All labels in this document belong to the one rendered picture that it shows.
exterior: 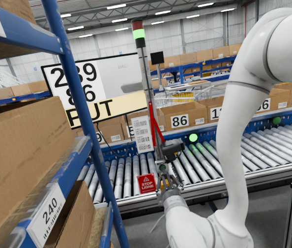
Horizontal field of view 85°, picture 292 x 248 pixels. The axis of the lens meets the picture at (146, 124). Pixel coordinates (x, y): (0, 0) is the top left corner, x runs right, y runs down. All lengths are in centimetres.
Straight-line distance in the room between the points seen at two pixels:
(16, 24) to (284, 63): 41
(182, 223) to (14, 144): 49
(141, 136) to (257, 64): 58
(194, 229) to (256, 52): 49
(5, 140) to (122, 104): 68
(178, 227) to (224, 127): 33
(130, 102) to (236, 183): 60
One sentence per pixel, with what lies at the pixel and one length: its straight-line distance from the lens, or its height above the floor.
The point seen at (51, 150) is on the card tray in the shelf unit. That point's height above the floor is 136.
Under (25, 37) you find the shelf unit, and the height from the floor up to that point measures 152.
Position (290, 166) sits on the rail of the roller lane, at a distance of 136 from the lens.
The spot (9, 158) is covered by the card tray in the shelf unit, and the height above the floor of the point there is 139.
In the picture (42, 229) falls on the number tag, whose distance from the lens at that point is 22.
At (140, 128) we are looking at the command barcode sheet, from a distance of 81.
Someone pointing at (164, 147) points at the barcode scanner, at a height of 108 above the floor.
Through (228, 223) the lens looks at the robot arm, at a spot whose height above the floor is 97.
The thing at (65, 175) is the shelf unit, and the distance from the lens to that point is 26.
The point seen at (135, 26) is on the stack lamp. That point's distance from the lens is 79.
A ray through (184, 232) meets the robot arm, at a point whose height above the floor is 100.
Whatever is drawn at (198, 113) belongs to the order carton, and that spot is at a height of 100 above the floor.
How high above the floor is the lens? 146
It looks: 18 degrees down
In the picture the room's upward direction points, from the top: 11 degrees counter-clockwise
